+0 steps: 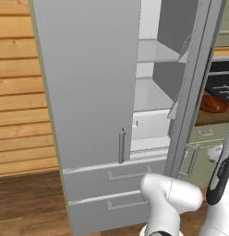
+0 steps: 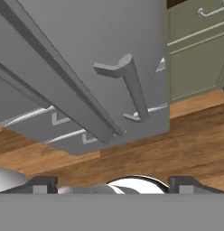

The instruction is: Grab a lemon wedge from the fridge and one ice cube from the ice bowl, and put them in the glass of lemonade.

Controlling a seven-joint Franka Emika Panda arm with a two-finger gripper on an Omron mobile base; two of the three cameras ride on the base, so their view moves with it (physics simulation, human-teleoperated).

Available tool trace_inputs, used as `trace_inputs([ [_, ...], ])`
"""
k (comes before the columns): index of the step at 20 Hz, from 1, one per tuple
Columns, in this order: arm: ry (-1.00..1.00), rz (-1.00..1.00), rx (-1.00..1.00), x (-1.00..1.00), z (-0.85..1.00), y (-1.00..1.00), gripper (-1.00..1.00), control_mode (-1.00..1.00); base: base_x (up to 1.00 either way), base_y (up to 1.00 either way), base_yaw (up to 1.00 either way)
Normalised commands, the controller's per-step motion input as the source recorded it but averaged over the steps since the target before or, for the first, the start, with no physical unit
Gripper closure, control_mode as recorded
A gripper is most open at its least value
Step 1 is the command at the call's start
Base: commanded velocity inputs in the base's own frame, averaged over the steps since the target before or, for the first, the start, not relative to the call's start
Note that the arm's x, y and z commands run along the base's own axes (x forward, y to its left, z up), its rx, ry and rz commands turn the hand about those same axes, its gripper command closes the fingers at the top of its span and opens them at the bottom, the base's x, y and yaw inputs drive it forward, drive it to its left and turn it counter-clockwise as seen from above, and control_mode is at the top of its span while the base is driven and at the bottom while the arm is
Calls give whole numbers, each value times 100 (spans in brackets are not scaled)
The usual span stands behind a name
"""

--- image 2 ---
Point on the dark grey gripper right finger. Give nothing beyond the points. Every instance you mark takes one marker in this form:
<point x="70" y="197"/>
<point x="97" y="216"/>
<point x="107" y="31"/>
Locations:
<point x="180" y="181"/>

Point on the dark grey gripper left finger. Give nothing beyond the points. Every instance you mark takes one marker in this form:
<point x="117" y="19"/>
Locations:
<point x="44" y="182"/>

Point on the grey fridge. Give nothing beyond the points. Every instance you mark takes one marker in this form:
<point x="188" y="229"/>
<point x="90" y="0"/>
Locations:
<point x="32" y="126"/>

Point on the grey fridge door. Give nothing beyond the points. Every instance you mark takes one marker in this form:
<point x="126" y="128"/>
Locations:
<point x="95" y="33"/>

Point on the white and black round object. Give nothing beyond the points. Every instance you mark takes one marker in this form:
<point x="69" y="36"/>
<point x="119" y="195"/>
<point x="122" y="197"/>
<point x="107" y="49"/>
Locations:
<point x="138" y="185"/>

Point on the green cupboard door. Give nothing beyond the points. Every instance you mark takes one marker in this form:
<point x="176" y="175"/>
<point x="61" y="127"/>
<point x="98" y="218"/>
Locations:
<point x="195" y="69"/>

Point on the green drawer front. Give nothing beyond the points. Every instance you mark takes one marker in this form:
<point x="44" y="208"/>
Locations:
<point x="204" y="27"/>

